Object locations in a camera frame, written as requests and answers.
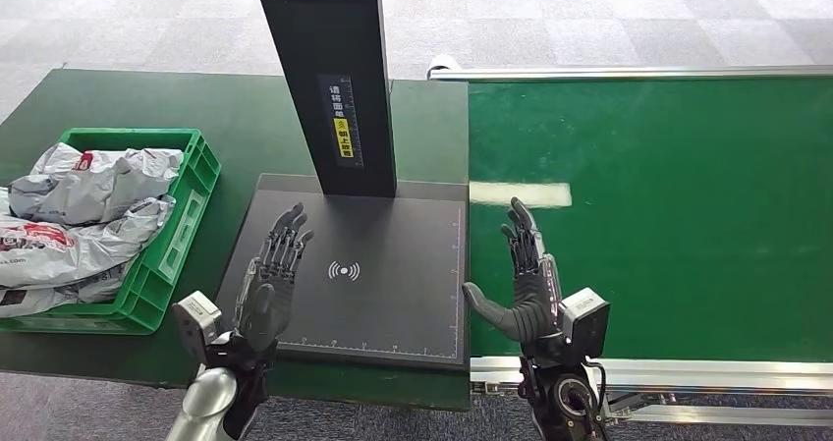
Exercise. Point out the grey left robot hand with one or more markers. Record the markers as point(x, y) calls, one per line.
point(263, 308)

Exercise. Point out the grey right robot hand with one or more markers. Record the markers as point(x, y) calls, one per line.
point(530, 301)

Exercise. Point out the grey mailer package red print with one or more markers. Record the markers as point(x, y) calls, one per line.
point(97, 184)
point(71, 249)

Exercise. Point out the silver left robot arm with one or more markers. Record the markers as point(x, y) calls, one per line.
point(208, 399)

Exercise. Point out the green plastic basket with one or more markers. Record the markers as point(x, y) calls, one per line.
point(182, 230)

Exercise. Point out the black weighing platform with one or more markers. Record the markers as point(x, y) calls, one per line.
point(403, 282)

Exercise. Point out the crumpled grey mailer package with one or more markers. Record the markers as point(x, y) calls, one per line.
point(52, 295)

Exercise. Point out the green conveyor belt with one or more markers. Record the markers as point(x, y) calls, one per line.
point(683, 217)

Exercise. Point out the yellow warning label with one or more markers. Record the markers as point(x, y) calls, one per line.
point(343, 137)

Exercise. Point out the aluminium conveyor support beam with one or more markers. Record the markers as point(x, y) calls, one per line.
point(735, 415)

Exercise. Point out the white conveyor roller end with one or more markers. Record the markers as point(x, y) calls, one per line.
point(442, 64)

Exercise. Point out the black scanner column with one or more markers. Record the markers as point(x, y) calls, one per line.
point(328, 47)

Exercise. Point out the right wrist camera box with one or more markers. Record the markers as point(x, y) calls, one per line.
point(586, 324)

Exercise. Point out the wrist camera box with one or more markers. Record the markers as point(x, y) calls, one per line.
point(195, 324)
point(586, 324)

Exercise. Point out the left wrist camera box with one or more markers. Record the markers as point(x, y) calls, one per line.
point(195, 324)

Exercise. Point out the wide aluminium conveyor rail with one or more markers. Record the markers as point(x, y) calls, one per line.
point(716, 374)

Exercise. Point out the thin aluminium conveyor rail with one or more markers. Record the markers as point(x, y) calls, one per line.
point(625, 72)

